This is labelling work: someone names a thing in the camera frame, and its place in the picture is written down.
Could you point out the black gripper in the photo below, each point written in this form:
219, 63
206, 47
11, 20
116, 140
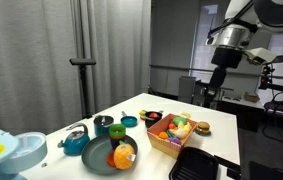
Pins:
227, 57

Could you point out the yellow banana plush toy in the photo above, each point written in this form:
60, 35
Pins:
181, 132

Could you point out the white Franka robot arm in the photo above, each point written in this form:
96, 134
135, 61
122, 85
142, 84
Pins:
274, 13

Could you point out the burger toy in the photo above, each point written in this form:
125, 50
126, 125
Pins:
203, 127

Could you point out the green plush toy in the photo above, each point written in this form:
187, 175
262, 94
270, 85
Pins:
179, 120

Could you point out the orange plush toy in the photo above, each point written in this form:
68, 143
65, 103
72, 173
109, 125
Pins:
163, 135
172, 126

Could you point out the teal toy piece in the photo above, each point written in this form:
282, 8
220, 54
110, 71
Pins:
170, 133

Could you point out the red tomato toy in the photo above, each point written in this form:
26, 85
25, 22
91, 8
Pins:
154, 115

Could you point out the purple plush toy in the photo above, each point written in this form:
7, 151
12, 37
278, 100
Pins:
175, 141

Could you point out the black toy pot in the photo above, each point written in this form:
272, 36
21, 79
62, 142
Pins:
152, 121

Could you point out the corn toy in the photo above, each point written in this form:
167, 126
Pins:
142, 114

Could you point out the orange checkered basket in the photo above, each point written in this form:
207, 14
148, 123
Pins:
161, 146

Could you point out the black tray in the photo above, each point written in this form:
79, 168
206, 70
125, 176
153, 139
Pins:
194, 165

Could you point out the small teal toy pan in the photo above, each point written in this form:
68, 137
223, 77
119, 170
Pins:
129, 121

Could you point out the pineapple toy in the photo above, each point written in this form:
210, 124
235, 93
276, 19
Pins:
122, 156

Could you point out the teal toy kettle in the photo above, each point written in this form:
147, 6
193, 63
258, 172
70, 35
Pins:
76, 143

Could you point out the white and blue toy appliance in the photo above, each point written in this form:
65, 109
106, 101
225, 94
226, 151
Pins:
4, 153

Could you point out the grey computer case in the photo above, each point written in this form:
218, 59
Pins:
186, 89

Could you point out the cardboard box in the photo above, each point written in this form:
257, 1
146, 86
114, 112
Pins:
251, 97

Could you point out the black office chair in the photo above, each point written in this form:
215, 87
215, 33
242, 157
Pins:
281, 106

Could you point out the stacked colourful cups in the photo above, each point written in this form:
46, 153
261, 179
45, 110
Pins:
117, 133

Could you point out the teal pot with lid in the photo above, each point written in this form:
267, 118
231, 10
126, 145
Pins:
102, 126

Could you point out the black tripod stand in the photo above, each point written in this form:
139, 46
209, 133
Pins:
83, 76

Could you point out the large grey pan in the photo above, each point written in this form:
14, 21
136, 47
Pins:
96, 156

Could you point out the grey curtain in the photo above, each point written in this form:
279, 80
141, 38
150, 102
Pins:
31, 60

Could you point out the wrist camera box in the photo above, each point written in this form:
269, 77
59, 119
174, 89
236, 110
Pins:
260, 55

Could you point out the black camera stand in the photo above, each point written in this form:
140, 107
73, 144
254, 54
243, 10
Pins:
267, 78

